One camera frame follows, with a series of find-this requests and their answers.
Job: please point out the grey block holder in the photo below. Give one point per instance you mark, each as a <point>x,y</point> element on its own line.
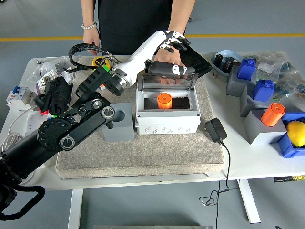
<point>259,134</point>
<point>246,105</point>
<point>234,87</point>

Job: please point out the light blue bowl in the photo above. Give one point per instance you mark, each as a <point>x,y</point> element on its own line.
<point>232,55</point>

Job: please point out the orange cylinder battery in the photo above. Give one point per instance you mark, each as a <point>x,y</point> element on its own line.
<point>165,101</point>
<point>272,115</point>

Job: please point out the person's right hand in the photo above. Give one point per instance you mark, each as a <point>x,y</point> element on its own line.
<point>91,37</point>

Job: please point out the yellow tape measure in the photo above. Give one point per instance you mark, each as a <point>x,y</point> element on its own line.
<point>96,61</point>

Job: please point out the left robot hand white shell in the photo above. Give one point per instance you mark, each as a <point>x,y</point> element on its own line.
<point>140,59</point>

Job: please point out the white plastic junction box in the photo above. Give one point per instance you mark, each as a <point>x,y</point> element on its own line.
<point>166,119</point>

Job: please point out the grey block with round hole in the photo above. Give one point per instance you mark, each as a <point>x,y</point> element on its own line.
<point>121,131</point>

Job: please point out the clear bag of white parts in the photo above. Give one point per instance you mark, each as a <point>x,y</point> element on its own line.
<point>51,68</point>

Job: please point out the grey-brown mat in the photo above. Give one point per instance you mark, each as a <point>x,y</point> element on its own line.
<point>155,155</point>

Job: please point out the blue plastic bin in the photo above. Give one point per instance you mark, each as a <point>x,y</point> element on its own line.
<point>288,150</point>

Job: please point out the person's left forearm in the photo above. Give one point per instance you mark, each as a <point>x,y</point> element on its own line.
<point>183,14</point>

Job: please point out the small black parts in bowl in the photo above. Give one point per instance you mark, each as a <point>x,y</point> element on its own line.
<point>226,63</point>

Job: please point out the person's right forearm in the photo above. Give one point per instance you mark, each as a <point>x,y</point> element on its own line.
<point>88,12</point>

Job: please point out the white table leg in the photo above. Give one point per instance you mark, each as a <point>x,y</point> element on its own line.
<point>250,202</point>
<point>75,210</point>

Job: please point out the person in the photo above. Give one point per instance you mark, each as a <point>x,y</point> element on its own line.
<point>131,23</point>

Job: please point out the black table control panel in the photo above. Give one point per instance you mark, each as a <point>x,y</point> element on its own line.
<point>289,178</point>

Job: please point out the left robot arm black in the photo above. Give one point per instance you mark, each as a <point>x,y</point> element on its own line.
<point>59,136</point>

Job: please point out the clear hinged box lid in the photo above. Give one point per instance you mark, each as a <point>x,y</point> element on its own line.
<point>147,82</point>

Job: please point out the person's left hand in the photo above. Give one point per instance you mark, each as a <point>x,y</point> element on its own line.
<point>169,57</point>

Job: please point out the black power adapter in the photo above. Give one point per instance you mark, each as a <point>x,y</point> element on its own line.
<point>215,130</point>

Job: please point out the white blue circuit breaker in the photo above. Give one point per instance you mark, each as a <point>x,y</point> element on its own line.
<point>17,96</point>

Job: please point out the blue bottle-shaped block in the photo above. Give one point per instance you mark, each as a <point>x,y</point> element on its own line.
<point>246,69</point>
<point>263,90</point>

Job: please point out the black cloth bundle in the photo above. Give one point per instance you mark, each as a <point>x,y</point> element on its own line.
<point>57,95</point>

